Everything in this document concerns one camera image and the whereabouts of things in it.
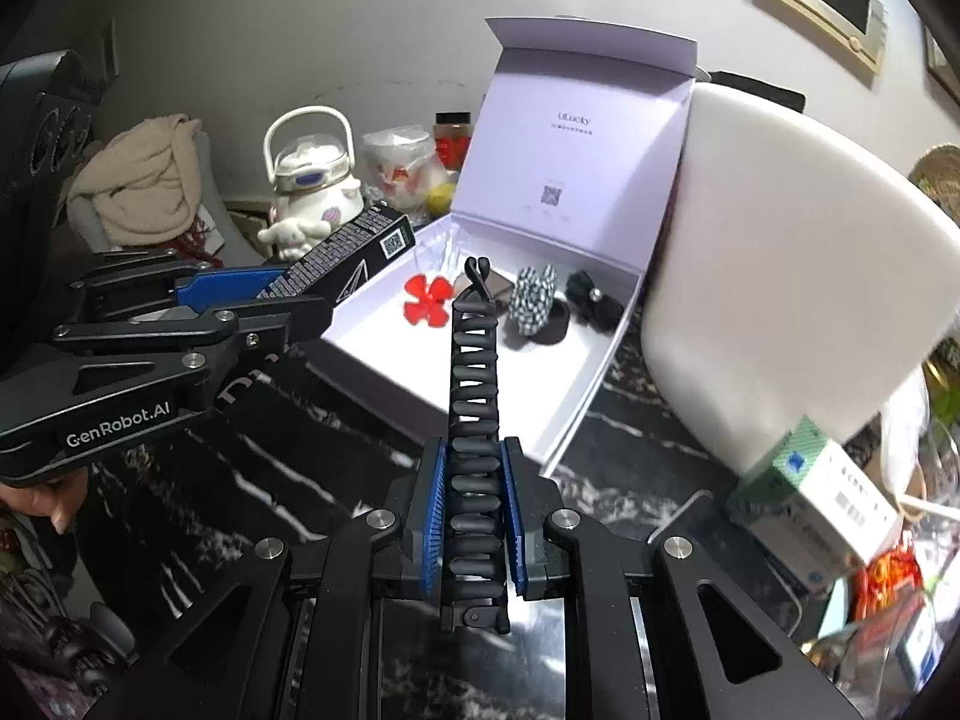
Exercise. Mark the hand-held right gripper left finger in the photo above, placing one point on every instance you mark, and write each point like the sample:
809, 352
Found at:
431, 510

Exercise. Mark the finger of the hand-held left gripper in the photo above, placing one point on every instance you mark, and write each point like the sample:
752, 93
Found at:
225, 286
187, 326

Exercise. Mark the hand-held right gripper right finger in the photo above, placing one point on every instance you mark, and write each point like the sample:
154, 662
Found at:
516, 517

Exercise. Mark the black spiral hair clip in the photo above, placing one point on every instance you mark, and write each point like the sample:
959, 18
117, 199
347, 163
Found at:
476, 405

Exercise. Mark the black printed carton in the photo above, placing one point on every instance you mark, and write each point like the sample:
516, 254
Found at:
345, 247

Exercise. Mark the lavender gift box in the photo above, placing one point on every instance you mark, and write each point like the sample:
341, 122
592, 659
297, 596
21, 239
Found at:
555, 390

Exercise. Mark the red flower hair clip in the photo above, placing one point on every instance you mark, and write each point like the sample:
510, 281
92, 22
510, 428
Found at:
427, 300

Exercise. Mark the black white checkered scrunchie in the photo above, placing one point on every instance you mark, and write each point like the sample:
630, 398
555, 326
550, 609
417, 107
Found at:
532, 300

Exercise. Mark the clear hair claw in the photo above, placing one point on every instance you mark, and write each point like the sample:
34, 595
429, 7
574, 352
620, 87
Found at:
444, 251

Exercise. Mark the black bow hair clip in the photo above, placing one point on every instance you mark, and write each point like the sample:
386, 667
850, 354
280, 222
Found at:
592, 300

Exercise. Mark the grey translucent square clip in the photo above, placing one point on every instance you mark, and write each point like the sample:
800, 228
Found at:
501, 286

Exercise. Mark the person's left hand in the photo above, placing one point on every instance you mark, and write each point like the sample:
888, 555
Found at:
45, 499

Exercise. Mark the red knitted cloth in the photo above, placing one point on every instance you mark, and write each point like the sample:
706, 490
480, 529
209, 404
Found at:
199, 240

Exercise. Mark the beige cabinet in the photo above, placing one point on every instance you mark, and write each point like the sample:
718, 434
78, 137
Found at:
247, 219

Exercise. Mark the grey chair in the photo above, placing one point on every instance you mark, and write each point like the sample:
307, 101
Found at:
217, 187

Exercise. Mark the beige scarf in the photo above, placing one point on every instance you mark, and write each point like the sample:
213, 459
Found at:
142, 180

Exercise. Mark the white kettle-shaped bottle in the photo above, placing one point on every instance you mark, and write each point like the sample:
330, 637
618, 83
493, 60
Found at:
307, 172

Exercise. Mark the black smartphone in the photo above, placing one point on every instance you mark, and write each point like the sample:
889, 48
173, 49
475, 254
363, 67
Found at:
727, 547

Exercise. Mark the clear bag of snacks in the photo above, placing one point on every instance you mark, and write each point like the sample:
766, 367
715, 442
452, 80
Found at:
405, 165

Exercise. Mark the dark grey appliance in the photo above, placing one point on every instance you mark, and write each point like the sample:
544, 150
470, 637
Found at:
45, 127

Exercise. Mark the jar with dark lid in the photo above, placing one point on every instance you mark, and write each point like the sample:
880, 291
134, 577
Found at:
452, 139

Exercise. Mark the green white medicine box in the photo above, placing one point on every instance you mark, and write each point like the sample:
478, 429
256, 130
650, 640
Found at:
847, 495
795, 547

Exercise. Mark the white foam board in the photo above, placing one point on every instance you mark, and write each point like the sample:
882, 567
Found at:
787, 277

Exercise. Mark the red snack packet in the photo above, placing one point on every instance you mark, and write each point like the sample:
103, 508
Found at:
889, 574

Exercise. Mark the clear plastic bag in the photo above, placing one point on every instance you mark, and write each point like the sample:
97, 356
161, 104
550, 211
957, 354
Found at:
907, 427

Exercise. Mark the white straw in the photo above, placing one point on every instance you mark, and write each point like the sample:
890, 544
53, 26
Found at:
930, 506

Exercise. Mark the white device with blue screen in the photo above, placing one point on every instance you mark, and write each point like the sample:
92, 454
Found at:
921, 645

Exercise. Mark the black box with blue label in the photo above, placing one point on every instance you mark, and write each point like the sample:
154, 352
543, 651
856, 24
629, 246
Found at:
750, 86

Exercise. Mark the round woven mat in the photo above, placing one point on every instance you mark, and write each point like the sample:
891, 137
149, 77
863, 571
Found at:
941, 180

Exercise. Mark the grey wall plate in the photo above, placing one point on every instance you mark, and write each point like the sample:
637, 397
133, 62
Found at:
110, 45

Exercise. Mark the gold picture frame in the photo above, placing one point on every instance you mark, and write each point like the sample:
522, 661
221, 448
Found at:
945, 67

